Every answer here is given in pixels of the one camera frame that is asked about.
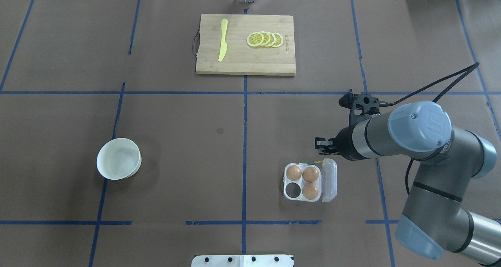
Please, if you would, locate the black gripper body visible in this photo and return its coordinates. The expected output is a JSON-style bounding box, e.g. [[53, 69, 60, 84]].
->
[[332, 127, 359, 161]]

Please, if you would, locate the white bowl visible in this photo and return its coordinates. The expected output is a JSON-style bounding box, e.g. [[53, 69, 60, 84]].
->
[[96, 137, 142, 180]]

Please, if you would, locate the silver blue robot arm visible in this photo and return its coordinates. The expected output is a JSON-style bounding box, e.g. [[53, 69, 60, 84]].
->
[[315, 101, 500, 267]]

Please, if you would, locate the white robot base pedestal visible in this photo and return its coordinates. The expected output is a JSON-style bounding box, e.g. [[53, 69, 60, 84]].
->
[[191, 254, 295, 267]]

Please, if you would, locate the brown egg lower slot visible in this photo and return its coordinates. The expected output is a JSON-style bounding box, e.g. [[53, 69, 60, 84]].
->
[[302, 183, 320, 201]]

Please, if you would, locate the brown egg from bowl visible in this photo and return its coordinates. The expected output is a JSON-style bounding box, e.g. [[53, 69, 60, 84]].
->
[[286, 165, 302, 182]]

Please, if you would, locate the yellow plastic knife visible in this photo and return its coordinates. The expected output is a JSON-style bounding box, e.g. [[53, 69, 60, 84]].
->
[[218, 18, 229, 62]]

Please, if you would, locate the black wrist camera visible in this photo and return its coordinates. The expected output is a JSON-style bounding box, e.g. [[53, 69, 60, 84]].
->
[[338, 92, 380, 115]]

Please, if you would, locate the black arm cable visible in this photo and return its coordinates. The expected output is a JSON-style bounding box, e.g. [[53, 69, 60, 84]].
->
[[378, 62, 480, 197]]

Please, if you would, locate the wooden cutting board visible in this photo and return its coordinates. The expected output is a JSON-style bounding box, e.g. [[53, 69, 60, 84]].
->
[[196, 14, 296, 76]]

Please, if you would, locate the brown egg upper slot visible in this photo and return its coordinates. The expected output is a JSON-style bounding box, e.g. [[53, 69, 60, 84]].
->
[[302, 166, 320, 183]]

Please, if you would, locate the lemon slice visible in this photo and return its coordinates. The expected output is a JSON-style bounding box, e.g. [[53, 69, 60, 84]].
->
[[246, 32, 265, 47], [271, 33, 283, 48], [259, 31, 268, 47], [264, 32, 276, 47]]

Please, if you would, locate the brown egg slot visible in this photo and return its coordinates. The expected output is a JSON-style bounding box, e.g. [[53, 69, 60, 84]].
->
[[302, 166, 320, 183], [302, 183, 320, 201]]

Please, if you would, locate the clear plastic egg box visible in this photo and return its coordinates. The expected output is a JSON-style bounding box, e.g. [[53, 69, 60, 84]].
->
[[283, 158, 338, 203]]

